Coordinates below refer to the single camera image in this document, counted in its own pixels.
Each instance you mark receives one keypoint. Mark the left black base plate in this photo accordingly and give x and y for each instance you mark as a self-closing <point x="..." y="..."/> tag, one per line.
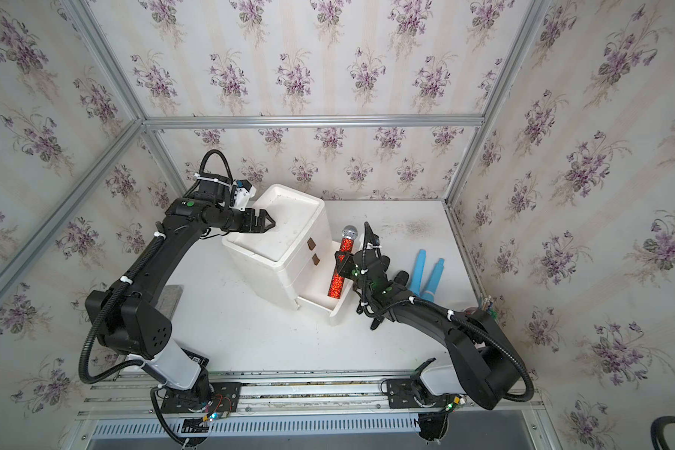
<point x="218" y="401"/>

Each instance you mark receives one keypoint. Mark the grey cloth mat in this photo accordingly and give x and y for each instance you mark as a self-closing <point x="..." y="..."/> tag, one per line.
<point x="169" y="299"/>

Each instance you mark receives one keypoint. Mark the pink cup with items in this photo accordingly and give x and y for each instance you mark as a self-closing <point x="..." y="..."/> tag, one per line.
<point x="486" y="305"/>

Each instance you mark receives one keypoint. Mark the white bottom drawer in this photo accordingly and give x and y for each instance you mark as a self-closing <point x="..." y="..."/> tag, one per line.
<point x="315" y="300"/>

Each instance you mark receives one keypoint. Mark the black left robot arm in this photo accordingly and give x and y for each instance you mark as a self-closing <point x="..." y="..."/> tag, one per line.
<point x="127" y="329"/>

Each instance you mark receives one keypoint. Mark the black chair part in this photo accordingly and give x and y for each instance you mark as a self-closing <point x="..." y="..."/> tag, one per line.
<point x="662" y="433"/>

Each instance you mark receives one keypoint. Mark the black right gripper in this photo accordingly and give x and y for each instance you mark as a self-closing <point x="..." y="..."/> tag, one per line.
<point x="343" y="267"/>

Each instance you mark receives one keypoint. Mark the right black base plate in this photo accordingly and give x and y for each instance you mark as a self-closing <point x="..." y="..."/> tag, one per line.
<point x="407" y="393"/>

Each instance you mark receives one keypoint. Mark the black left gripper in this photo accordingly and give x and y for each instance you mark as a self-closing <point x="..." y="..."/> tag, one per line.
<point x="248" y="227"/>

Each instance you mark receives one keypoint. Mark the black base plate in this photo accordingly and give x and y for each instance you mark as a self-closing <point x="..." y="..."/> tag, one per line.
<point x="218" y="401"/>
<point x="407" y="393"/>

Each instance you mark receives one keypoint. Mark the white slotted cable duct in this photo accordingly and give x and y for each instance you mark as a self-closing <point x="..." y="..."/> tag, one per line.
<point x="258" y="426"/>

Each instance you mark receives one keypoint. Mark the white plastic drawer cabinet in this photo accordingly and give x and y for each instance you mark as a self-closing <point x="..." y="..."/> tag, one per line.
<point x="256" y="255"/>

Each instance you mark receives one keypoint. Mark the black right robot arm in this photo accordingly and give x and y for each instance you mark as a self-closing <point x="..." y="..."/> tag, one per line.
<point x="487" y="366"/>

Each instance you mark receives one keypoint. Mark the aluminium mounting rail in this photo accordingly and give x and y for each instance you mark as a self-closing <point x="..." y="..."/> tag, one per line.
<point x="267" y="393"/>

